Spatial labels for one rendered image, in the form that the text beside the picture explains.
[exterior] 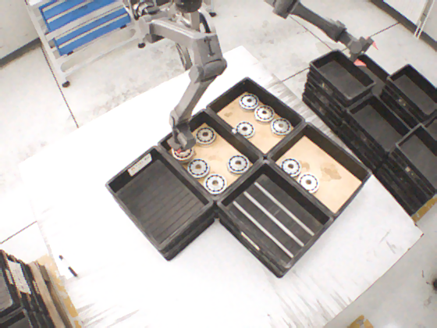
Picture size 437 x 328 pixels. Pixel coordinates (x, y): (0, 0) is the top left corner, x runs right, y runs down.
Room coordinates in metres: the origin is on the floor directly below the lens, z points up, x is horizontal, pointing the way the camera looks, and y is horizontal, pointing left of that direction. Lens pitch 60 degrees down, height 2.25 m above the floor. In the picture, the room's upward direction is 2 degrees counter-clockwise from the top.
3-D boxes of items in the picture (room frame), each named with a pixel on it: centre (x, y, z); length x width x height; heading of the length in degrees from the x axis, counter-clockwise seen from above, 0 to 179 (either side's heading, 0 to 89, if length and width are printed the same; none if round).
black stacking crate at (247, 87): (1.03, -0.17, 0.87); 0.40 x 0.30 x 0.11; 41
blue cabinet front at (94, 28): (2.45, 1.07, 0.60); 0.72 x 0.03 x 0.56; 122
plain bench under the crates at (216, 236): (0.68, 0.08, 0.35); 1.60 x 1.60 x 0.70; 32
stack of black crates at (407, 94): (1.50, -1.41, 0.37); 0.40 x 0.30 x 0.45; 32
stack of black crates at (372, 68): (1.84, -1.20, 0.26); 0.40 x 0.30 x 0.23; 32
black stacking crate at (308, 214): (0.53, -0.21, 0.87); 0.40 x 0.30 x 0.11; 41
